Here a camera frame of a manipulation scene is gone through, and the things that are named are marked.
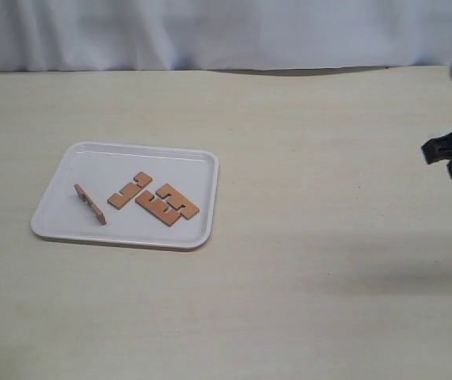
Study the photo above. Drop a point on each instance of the white rectangular plastic tray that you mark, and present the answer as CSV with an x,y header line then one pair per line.
x,y
102,169

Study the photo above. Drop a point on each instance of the notched wooden piece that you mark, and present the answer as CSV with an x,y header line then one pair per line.
x,y
177,201
119,199
85,198
158,208

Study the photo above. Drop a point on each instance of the white fabric backdrop curtain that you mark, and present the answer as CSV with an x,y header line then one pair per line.
x,y
222,35

